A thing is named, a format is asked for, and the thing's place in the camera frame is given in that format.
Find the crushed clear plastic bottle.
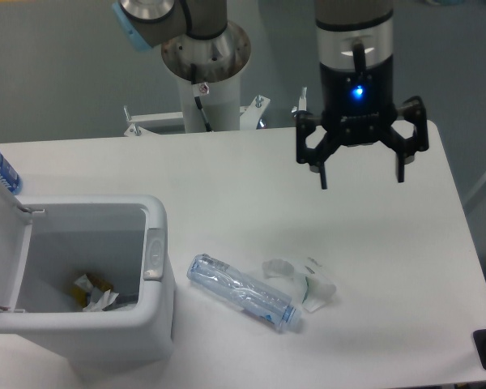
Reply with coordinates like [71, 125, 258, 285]
[187, 254, 301, 331]

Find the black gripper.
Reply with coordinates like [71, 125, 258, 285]
[295, 60, 430, 190]

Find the white plastic trash can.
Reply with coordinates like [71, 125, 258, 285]
[0, 182, 176, 370]

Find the blue labelled bottle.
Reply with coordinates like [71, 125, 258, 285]
[0, 152, 23, 195]

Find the yellow white trash in bin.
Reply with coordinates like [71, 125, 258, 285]
[70, 273, 139, 313]

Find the white wrapper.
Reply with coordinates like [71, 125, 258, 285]
[262, 257, 337, 314]

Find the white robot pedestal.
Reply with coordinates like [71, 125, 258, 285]
[124, 21, 271, 137]

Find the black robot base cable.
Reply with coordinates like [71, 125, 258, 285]
[189, 62, 214, 133]

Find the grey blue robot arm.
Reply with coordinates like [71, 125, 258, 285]
[112, 1, 429, 182]

